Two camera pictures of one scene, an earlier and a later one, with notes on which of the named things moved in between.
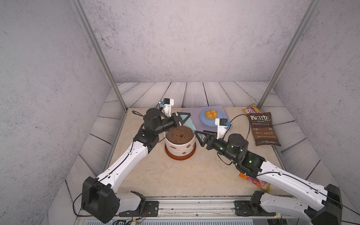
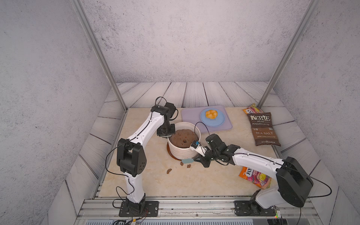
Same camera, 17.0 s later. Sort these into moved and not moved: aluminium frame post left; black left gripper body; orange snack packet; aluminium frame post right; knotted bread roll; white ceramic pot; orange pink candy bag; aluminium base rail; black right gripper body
Moved: black right gripper body; black left gripper body; white ceramic pot
Not moved: aluminium frame post left; aluminium base rail; orange pink candy bag; orange snack packet; aluminium frame post right; knotted bread roll
